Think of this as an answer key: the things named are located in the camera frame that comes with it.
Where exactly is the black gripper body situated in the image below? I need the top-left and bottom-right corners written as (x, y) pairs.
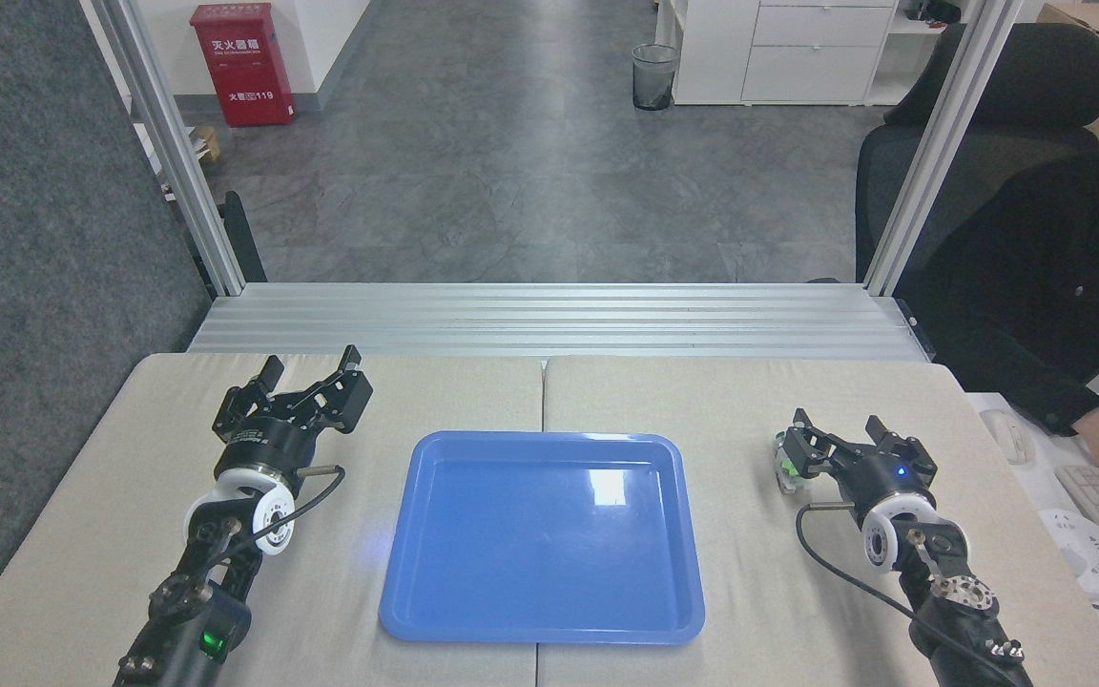
top-left (841, 450), bottom-right (938, 522)
top-left (214, 412), bottom-right (320, 480)

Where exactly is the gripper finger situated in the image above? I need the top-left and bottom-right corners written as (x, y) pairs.
top-left (273, 345), bottom-right (375, 436)
top-left (783, 408), bottom-right (859, 482)
top-left (865, 416), bottom-right (940, 469)
top-left (214, 356), bottom-right (285, 427)

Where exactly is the switch part with green clip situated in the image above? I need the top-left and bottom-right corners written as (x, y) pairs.
top-left (773, 429), bottom-right (814, 496)

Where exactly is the blue plastic tray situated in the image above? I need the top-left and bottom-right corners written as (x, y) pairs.
top-left (379, 431), bottom-right (706, 645)

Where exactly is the white computer mouse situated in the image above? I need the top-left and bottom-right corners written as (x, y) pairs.
top-left (979, 408), bottom-right (1033, 467)

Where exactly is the white power strip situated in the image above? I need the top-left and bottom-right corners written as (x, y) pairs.
top-left (1036, 508), bottom-right (1099, 598)

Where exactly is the person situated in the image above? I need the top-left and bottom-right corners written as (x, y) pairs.
top-left (901, 141), bottom-right (1099, 511)

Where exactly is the red fire extinguisher box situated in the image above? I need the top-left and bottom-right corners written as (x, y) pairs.
top-left (190, 3), bottom-right (297, 128)

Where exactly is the black office chair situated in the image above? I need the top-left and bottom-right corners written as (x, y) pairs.
top-left (855, 21), bottom-right (1099, 283)

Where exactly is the white drawer cabinet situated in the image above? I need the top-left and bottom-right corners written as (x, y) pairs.
top-left (654, 0), bottom-right (965, 108)

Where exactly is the black mesh waste bin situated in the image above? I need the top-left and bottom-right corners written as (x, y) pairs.
top-left (632, 43), bottom-right (680, 112)

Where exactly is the small black device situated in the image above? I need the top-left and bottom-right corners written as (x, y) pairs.
top-left (904, 0), bottom-right (964, 26)

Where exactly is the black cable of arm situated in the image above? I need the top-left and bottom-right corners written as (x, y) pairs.
top-left (216, 464), bottom-right (348, 564)
top-left (795, 500), bottom-right (927, 626)

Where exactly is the black corner bracket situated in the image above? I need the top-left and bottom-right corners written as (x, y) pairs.
top-left (898, 299), bottom-right (934, 361)

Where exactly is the silver aluminium rail platform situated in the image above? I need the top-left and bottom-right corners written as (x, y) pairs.
top-left (187, 282), bottom-right (927, 362)

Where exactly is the silver aluminium post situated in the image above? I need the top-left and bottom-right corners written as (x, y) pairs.
top-left (862, 0), bottom-right (1026, 297)
top-left (82, 0), bottom-right (248, 298)

